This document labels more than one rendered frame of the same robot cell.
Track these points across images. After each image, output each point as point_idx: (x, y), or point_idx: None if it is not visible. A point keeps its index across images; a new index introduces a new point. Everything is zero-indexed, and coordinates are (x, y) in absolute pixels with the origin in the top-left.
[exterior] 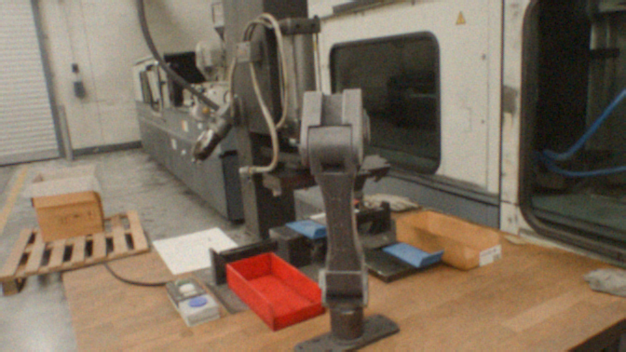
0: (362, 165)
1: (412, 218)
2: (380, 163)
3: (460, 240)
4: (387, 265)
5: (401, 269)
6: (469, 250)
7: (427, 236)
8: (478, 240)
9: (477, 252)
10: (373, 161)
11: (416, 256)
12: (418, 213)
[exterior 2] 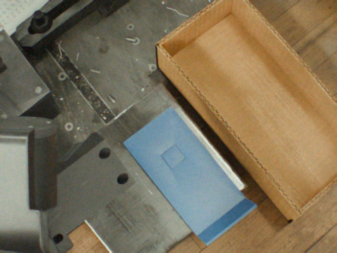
0: (54, 219)
1: (195, 22)
2: (104, 187)
3: (297, 84)
4: (135, 228)
5: (164, 248)
6: (311, 119)
7: (225, 132)
8: (332, 118)
9: (325, 135)
10: (81, 188)
11: (198, 188)
12: (212, 7)
